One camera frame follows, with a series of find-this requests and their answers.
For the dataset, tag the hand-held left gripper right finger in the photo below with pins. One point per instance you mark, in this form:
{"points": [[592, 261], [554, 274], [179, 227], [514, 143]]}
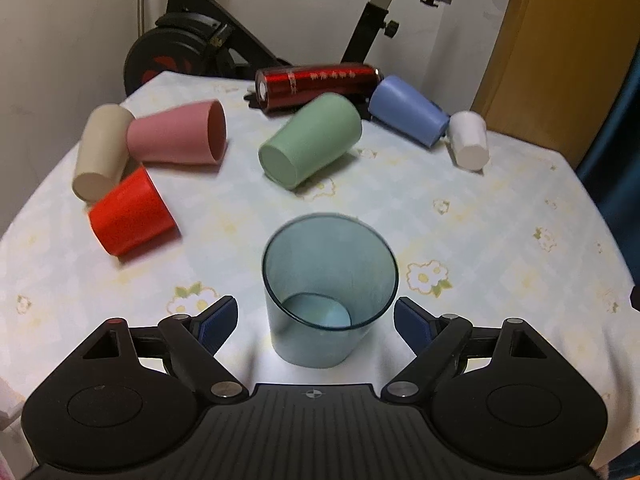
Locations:
{"points": [[413, 322]]}

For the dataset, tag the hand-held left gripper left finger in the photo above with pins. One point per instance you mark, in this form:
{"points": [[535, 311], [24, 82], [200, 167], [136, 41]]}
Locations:
{"points": [[219, 319]]}

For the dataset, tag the transparent teal cup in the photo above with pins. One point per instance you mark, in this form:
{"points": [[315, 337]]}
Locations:
{"points": [[320, 280]]}

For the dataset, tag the red cup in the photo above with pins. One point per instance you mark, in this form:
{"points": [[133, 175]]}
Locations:
{"points": [[130, 215]]}

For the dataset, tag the pink cup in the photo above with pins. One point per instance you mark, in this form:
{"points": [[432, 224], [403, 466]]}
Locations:
{"points": [[170, 135]]}

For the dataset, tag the white cup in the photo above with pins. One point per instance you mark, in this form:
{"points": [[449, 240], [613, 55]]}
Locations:
{"points": [[467, 137]]}

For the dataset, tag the green cup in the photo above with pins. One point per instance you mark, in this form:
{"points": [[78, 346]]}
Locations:
{"points": [[312, 140]]}

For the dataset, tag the beige cup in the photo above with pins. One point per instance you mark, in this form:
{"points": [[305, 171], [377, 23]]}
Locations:
{"points": [[100, 150]]}

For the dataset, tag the blue cup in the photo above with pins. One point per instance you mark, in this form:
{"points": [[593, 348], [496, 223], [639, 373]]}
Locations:
{"points": [[405, 107]]}

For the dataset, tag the floral white tablecloth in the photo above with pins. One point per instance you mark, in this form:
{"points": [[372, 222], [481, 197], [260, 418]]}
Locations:
{"points": [[500, 210]]}

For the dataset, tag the dark red thermos bottle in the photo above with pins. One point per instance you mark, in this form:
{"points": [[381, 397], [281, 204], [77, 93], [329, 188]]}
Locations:
{"points": [[320, 82]]}

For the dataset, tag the dark blue curtain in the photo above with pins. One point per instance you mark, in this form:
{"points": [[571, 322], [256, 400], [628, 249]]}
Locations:
{"points": [[620, 160]]}

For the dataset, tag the black exercise bike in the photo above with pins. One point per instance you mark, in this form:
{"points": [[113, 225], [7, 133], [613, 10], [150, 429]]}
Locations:
{"points": [[200, 35]]}

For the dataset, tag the wooden door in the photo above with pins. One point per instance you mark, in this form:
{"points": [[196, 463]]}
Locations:
{"points": [[550, 60]]}

